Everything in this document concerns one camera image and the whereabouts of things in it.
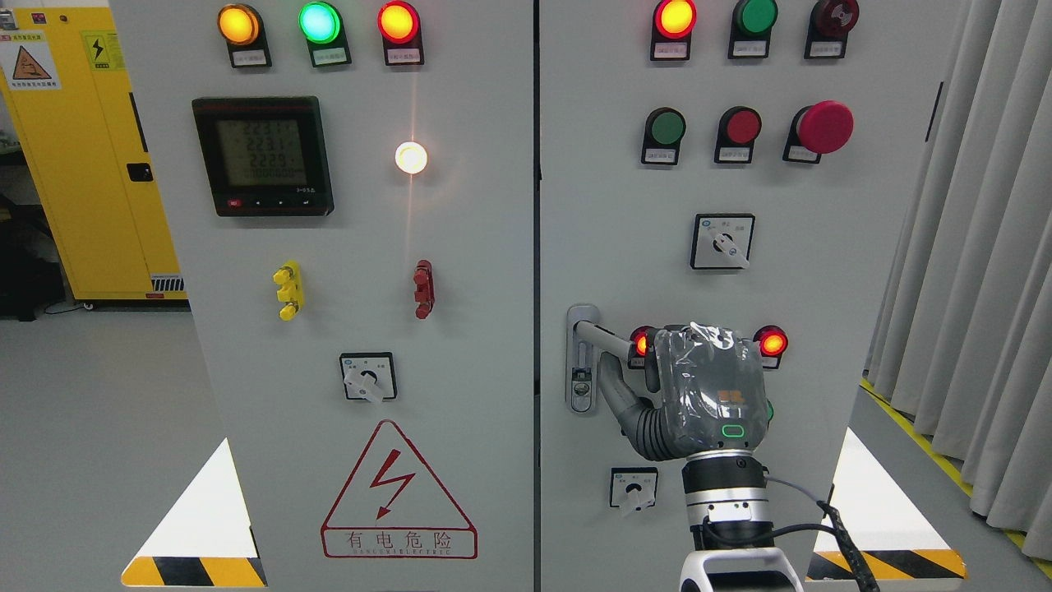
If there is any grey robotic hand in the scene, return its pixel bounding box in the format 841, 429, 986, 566
596, 323, 773, 461

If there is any silver door handle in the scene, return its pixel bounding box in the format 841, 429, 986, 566
565, 304, 634, 414

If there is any grey cabinet right door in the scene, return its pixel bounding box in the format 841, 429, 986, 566
538, 1, 969, 591

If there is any grey cabinet door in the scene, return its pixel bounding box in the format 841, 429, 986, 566
110, 1, 540, 591
538, 1, 969, 591

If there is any grey cabinet left door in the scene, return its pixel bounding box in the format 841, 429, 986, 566
110, 1, 540, 591

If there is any red indicator light left door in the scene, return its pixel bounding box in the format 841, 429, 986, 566
376, 1, 425, 67

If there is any green indicator light left door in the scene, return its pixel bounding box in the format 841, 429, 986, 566
298, 1, 352, 67

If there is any yellow indicator light left door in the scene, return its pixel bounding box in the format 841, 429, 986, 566
217, 3, 274, 68

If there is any lit red light middle left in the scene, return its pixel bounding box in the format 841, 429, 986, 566
628, 326, 658, 372

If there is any lit red light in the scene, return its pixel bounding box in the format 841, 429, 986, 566
753, 325, 789, 370
628, 326, 658, 372

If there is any lit red light middle right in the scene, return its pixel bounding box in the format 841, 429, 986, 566
753, 325, 789, 370

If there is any grey curtain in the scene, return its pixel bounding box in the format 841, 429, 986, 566
868, 1, 1051, 559

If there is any red push button upper row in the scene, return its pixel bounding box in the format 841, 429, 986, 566
713, 106, 762, 164

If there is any green push button upper row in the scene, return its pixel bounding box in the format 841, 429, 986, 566
641, 106, 686, 166

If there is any red mushroom emergency stop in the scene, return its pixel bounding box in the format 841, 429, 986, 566
782, 100, 856, 164

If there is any red terminal connector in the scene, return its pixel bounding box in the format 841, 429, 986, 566
413, 259, 436, 320

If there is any red lightning warning sticker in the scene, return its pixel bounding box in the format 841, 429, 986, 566
321, 419, 478, 562

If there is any green indicator light top right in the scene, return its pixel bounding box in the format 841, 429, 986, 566
727, 0, 778, 60

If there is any red indicator light top right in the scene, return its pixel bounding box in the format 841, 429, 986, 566
649, 0, 697, 62

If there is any white indicator light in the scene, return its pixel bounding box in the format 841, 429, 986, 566
395, 140, 429, 175

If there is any dark red buzzer top right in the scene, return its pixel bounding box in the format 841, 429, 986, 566
804, 0, 859, 60

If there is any yellow terminal connector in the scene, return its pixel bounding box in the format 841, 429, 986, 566
274, 260, 304, 321

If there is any black digital power meter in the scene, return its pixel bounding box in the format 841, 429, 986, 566
191, 96, 333, 217

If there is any yellow safety cabinet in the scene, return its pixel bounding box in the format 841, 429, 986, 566
2, 1, 187, 301

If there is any lower white rotary switch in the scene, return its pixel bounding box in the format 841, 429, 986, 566
609, 467, 660, 517

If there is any right door upper rotary switch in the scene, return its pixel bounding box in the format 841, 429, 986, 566
689, 213, 756, 270

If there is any door rotary switch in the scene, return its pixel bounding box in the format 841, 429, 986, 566
339, 352, 398, 402
689, 213, 756, 270

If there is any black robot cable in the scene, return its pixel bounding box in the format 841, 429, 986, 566
699, 473, 881, 592

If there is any left door rotary switch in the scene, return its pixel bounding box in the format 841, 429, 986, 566
339, 352, 398, 402

